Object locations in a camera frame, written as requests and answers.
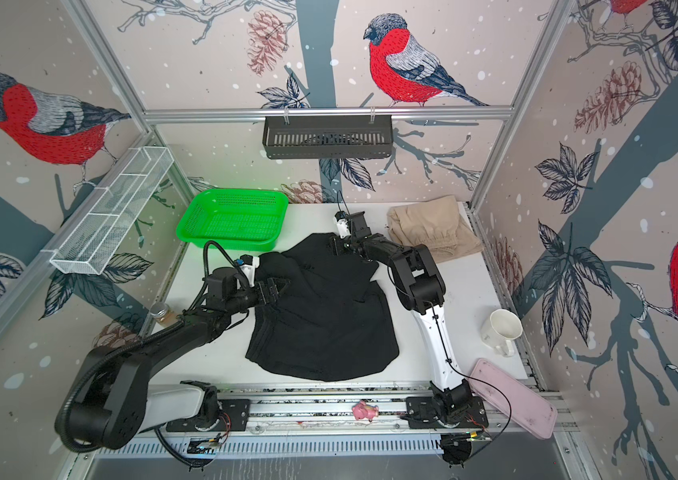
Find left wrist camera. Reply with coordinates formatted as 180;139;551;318
237;254;260;287

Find beige drawstring shorts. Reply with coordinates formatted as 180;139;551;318
387;195;483;263

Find black hanging slotted basket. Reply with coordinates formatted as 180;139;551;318
262;115;394;160

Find white wire mesh shelf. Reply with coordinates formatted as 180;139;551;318
50;146;174;275

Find pink cloth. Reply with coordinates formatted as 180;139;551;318
469;358;558;440

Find horizontal aluminium rail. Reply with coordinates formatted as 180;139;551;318
143;106;514;125

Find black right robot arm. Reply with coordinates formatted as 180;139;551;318
332;211;473;428

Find small glass jar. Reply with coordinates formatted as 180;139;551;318
149;302;174;327

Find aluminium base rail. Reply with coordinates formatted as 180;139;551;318
100;383;533;460

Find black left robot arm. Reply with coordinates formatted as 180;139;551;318
54;255;290;469

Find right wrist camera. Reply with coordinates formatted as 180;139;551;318
335;211;351;238

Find pink toy figure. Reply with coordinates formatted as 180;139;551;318
352;400;379;423

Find white mug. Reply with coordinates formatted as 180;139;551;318
480;309;523;357

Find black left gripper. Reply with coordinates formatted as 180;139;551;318
226;278;290;316

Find green plastic perforated basket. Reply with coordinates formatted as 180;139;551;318
176;189;289;252

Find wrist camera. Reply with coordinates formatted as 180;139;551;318
335;211;351;238
237;254;260;287

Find black shorts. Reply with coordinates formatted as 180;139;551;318
246;233;400;382

